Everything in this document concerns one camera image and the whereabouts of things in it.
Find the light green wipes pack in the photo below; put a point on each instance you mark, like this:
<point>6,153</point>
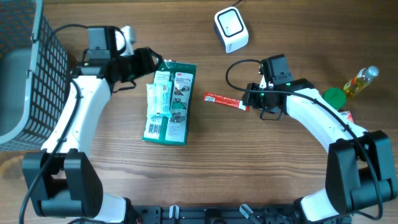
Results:
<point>159,99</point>

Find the green white round can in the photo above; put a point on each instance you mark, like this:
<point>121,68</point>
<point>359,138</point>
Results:
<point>335,97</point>

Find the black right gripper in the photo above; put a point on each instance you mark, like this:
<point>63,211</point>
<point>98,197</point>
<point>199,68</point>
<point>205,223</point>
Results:
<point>250,98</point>

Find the yellow liquid glass bottle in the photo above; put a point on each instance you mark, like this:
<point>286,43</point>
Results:
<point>360,81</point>

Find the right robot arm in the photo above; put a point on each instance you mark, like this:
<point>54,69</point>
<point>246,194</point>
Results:
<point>360,171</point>

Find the green gloves package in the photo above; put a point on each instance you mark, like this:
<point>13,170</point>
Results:
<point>173,130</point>

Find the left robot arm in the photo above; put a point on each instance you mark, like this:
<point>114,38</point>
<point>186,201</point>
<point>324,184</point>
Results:
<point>61,181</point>

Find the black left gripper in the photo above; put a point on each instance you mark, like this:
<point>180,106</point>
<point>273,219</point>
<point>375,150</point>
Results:
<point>145,63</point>

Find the white barcode scanner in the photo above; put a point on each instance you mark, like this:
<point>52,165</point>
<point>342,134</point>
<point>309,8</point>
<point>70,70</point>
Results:
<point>231,29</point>

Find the grey plastic mesh basket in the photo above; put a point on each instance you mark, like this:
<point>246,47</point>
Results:
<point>34,76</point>

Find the red white stick sachet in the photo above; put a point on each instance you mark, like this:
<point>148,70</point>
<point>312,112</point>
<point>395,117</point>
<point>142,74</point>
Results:
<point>224,100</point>

